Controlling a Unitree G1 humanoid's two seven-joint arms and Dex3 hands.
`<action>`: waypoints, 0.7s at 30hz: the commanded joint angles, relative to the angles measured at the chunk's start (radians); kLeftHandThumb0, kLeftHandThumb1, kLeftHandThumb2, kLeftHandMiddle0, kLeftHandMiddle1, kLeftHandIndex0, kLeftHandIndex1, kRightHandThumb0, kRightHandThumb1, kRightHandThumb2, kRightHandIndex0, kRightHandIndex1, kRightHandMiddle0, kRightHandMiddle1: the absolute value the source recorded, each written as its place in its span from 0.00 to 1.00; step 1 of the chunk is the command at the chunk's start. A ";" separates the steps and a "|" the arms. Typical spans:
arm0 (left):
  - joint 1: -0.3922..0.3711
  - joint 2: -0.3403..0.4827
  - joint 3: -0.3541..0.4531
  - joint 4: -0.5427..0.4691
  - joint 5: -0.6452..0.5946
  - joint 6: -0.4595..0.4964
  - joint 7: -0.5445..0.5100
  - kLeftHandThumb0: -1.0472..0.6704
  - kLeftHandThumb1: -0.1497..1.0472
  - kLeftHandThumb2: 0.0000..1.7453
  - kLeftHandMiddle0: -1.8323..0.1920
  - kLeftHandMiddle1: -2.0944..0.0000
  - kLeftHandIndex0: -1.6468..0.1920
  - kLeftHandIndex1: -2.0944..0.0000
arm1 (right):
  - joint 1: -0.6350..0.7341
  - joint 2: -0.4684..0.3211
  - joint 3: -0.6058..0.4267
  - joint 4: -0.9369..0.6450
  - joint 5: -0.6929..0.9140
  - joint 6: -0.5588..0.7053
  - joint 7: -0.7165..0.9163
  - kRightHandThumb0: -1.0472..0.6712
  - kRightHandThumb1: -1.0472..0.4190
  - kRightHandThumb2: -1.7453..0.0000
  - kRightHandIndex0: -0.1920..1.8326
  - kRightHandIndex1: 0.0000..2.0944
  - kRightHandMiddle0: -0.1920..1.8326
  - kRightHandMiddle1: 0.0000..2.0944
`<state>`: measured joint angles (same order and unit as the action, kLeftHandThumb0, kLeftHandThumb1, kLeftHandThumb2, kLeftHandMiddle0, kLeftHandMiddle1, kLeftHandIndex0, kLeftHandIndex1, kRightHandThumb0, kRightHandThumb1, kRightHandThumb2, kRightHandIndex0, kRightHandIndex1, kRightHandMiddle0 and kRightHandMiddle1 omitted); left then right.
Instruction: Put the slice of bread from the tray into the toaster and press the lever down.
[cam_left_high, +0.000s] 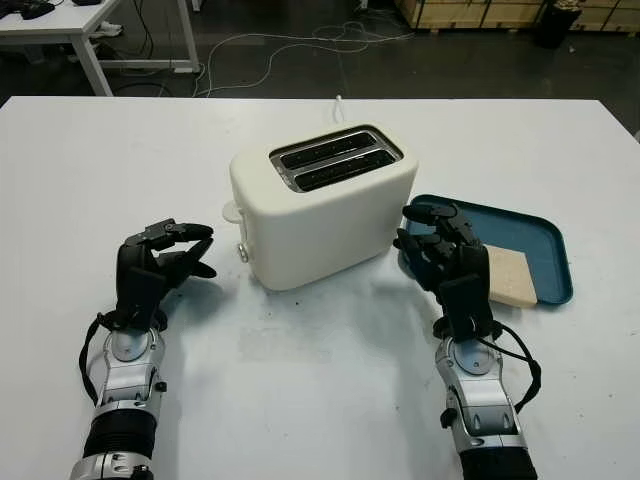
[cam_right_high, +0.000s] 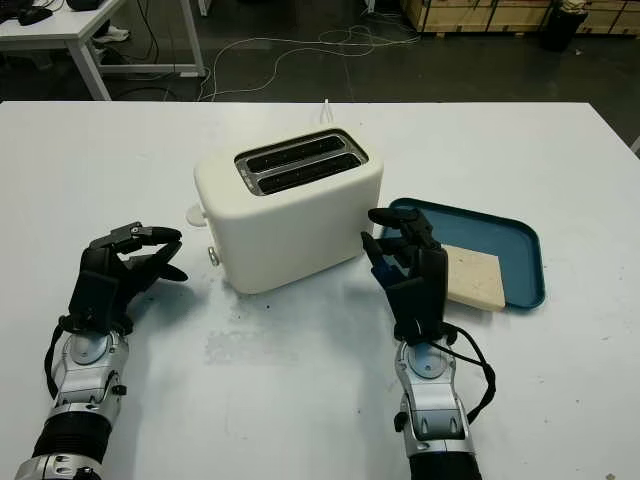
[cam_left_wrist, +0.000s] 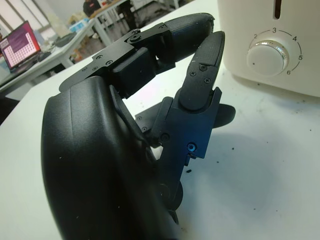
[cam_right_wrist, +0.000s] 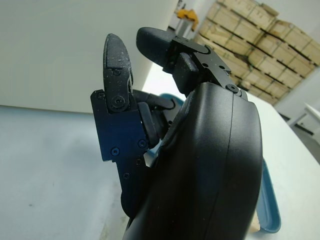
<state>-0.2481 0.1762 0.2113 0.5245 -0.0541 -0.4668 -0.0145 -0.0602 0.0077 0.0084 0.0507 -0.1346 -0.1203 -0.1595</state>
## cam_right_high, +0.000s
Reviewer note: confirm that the white office desk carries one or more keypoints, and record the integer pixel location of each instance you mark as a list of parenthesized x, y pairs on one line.
[(75, 22)]

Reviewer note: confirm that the blue plastic tray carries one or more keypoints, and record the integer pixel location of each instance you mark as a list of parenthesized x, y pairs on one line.
[(475, 230)]

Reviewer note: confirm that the black desktop device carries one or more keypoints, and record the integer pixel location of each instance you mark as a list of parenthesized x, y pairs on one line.
[(85, 5)]

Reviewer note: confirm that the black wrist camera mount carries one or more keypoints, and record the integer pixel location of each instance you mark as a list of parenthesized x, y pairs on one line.
[(92, 297), (422, 295)]

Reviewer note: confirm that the wooden crate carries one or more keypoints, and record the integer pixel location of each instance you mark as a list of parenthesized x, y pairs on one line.
[(450, 15)]

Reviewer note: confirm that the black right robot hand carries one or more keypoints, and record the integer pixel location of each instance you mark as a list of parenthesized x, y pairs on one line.
[(400, 240)]

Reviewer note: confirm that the white toaster lever knob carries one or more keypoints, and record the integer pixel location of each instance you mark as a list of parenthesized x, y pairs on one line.
[(192, 216)]

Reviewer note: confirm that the silver toaster dial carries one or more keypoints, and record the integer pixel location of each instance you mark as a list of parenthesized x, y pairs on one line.
[(215, 256)]

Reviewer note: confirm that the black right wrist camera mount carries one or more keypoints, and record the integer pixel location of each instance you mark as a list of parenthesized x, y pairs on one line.
[(422, 295)]

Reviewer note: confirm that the black computer mouse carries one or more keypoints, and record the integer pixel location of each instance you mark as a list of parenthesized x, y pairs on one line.
[(35, 16)]

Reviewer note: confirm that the white two-slot toaster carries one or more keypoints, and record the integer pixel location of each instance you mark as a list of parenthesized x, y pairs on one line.
[(290, 235)]

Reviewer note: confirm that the black keyboard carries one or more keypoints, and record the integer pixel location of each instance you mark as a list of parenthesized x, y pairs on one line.
[(7, 15)]

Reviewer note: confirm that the pale bread slice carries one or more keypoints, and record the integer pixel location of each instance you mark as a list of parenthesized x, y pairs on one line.
[(475, 280)]

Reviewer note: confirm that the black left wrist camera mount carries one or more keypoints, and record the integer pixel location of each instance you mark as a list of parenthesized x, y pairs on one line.
[(92, 297)]

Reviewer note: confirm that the white shoes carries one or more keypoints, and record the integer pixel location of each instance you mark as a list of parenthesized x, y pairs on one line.
[(117, 34)]

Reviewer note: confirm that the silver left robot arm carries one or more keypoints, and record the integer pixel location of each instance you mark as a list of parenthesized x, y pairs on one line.
[(85, 380)]

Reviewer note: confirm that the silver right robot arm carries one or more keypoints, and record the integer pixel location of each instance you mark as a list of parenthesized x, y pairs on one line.
[(430, 400)]

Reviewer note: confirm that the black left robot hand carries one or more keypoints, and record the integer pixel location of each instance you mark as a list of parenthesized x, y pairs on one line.
[(150, 260)]

